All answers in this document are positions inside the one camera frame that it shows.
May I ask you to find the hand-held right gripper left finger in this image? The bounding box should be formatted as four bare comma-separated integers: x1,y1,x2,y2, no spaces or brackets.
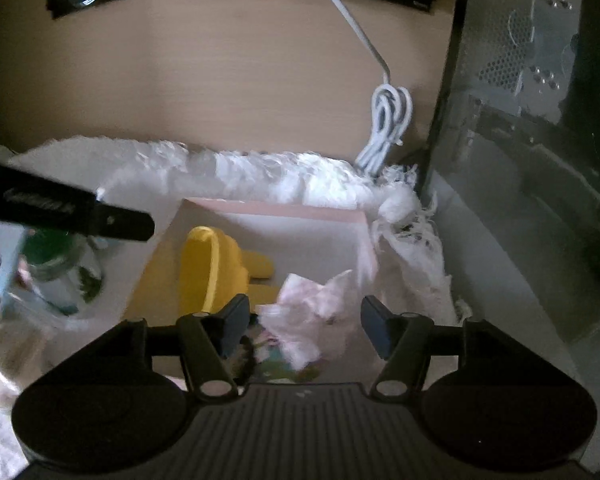
112,294,253,402

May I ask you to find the white power cable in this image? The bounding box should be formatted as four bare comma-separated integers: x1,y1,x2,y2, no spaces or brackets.
305,0,415,178

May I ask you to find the colourful printed card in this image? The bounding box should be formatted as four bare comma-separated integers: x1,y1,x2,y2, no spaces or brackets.
240,322,323,386

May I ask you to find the pink cardboard box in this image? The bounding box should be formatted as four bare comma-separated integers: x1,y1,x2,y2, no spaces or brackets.
122,197,381,391

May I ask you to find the clear glass jar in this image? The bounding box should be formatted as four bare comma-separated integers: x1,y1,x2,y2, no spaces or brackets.
0,227,106,318

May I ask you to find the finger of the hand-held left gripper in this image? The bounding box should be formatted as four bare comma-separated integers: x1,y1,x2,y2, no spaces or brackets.
94,199,156,243

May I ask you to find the glass panel computer case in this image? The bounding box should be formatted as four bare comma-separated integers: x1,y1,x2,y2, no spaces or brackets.
420,0,600,341

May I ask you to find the yellow plush toy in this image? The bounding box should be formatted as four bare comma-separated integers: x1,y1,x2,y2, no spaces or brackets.
177,226,276,321

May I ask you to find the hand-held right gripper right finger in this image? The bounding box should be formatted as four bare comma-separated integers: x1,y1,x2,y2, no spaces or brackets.
360,296,501,396

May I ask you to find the white fluffy rug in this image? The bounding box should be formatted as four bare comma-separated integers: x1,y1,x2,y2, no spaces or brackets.
0,135,473,480

